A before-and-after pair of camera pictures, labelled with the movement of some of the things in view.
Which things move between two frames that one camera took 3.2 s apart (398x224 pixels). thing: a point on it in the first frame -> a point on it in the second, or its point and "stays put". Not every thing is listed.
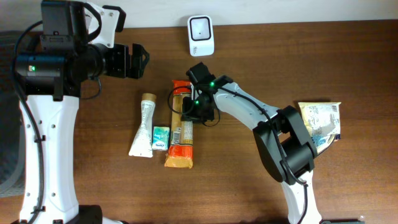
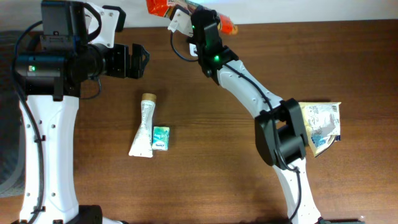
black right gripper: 193,118 -> 191,40
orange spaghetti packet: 181,152 -> 161,8
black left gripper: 121,68 stays put
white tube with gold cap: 142,145 stays put
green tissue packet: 160,137 stays put
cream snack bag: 323,119 stays put
